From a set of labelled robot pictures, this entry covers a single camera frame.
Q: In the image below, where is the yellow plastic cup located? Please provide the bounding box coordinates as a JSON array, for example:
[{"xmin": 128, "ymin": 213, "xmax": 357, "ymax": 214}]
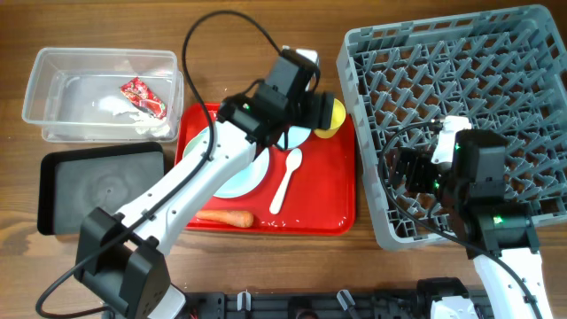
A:
[{"xmin": 315, "ymin": 98, "xmax": 346, "ymax": 139}]

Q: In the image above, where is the white napkin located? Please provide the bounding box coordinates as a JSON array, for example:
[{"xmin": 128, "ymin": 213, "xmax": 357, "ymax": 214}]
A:
[{"xmin": 98, "ymin": 97, "xmax": 171, "ymax": 136}]

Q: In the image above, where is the red snack wrapper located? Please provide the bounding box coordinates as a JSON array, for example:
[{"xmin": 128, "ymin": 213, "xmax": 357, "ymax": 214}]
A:
[{"xmin": 120, "ymin": 77, "xmax": 167, "ymax": 120}]

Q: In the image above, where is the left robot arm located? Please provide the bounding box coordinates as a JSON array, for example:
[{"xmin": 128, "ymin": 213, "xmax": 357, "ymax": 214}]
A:
[{"xmin": 73, "ymin": 48, "xmax": 333, "ymax": 318}]

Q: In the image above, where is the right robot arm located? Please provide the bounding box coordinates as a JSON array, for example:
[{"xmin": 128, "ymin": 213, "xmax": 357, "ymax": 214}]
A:
[{"xmin": 380, "ymin": 129, "xmax": 552, "ymax": 318}]

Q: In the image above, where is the grey dishwasher rack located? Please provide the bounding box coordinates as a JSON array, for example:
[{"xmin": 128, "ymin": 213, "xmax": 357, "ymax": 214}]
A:
[{"xmin": 336, "ymin": 5, "xmax": 566, "ymax": 251}]

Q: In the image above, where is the light blue bowl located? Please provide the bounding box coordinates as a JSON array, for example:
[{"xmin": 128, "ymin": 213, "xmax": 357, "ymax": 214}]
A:
[{"xmin": 276, "ymin": 126, "xmax": 311, "ymax": 149}]

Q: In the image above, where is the white plastic spoon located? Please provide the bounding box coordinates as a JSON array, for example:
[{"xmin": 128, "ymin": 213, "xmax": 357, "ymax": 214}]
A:
[{"xmin": 269, "ymin": 148, "xmax": 303, "ymax": 214}]

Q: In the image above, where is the red serving tray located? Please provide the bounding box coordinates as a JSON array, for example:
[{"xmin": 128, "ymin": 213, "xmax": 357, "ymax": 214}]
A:
[{"xmin": 187, "ymin": 119, "xmax": 356, "ymax": 236}]

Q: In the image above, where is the light blue plate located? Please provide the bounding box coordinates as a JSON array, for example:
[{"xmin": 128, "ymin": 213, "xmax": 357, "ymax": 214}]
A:
[{"xmin": 194, "ymin": 128, "xmax": 270, "ymax": 199}]

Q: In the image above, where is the green bowl with food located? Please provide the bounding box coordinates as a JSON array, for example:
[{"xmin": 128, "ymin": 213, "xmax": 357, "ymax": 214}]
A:
[{"xmin": 183, "ymin": 133, "xmax": 208, "ymax": 158}]

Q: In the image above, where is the orange carrot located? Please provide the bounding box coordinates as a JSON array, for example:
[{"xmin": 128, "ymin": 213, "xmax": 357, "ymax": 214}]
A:
[{"xmin": 196, "ymin": 210, "xmax": 254, "ymax": 228}]

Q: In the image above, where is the clear plastic bin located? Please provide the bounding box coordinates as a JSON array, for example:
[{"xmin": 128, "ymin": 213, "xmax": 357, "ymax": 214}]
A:
[{"xmin": 22, "ymin": 48, "xmax": 184, "ymax": 143}]

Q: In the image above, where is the black plastic tray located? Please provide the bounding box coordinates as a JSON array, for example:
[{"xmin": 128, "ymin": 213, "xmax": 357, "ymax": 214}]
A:
[{"xmin": 37, "ymin": 142, "xmax": 166, "ymax": 236}]

